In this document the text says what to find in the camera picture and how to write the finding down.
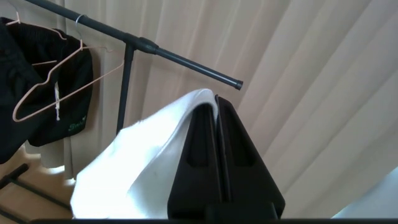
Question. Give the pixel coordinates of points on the black clothes rack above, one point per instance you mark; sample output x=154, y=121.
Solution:
x=140, y=43

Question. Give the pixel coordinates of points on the black shorts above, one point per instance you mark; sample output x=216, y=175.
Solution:
x=18, y=93

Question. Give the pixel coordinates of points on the pink clothes hanger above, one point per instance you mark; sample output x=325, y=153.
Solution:
x=14, y=113
x=14, y=22

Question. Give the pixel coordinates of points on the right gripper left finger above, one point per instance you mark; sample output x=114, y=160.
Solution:
x=196, y=186

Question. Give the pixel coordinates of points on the white garment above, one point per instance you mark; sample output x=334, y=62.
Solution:
x=130, y=161

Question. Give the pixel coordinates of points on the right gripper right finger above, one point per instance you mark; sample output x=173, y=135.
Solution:
x=248, y=186

